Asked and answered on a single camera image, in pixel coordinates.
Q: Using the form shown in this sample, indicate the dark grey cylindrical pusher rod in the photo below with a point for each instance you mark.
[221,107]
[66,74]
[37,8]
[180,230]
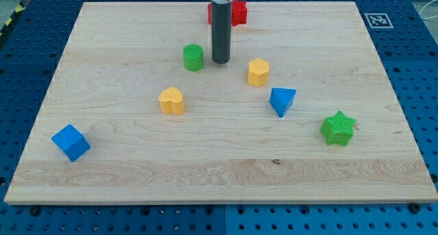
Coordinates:
[221,32]

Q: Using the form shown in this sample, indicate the light wooden board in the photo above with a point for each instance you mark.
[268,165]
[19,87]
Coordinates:
[229,146]

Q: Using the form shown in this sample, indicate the yellow hexagon block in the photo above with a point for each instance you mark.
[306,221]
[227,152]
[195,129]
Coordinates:
[258,72]

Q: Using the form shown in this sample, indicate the green star block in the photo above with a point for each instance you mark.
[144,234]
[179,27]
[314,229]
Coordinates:
[338,129]

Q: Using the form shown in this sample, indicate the red star block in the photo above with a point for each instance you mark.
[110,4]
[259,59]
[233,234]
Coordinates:
[239,13]

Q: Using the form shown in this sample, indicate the blue cube block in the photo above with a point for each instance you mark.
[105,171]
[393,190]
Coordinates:
[72,142]

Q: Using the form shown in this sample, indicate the green cylinder block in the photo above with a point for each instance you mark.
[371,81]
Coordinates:
[193,57]

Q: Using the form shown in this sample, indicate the blue triangle block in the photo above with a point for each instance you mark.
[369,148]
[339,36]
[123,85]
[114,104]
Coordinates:
[281,99]

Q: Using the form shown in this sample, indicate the white fiducial marker tag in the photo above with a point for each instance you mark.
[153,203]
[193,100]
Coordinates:
[378,20]

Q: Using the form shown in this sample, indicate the yellow heart block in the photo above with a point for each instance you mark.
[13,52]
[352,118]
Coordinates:
[171,101]

